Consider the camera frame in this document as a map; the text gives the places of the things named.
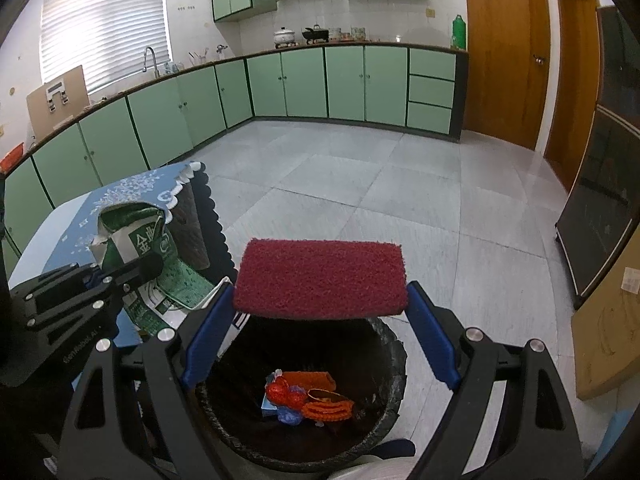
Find green paper carton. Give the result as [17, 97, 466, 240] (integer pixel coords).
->
[90, 202, 246, 343]

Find brown cardboard box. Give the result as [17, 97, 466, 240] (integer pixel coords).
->
[26, 65, 91, 134]

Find green lower kitchen cabinets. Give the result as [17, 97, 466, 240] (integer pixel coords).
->
[0, 42, 470, 272]

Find wooden door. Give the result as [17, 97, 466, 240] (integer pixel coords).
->
[544, 0, 601, 192]
[462, 0, 551, 151]

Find red plastic basin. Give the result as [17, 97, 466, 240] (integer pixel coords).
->
[0, 142, 26, 171]

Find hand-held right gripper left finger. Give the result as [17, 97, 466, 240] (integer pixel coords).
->
[59, 276, 237, 480]

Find flat cardboard sheet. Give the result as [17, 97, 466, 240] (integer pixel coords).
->
[570, 222, 640, 401]

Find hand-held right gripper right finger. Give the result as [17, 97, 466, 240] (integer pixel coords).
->
[406, 280, 586, 480]

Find green plastic bottle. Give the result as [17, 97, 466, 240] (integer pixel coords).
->
[451, 13, 469, 51]

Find red plastic bag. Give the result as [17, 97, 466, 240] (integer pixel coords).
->
[265, 377, 306, 409]

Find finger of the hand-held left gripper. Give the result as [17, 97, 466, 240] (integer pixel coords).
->
[27, 252, 166, 348]
[9, 262, 106, 323]

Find black bin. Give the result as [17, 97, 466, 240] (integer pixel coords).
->
[192, 310, 407, 467]

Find dark red scouring pad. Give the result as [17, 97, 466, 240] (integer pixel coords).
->
[232, 238, 410, 322]

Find white window blind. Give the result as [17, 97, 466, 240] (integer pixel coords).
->
[39, 0, 174, 97]

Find red paper bowl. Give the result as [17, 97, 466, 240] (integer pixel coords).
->
[301, 387, 355, 424]

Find dark glass door cabinet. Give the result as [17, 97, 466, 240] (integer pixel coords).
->
[555, 5, 640, 311]

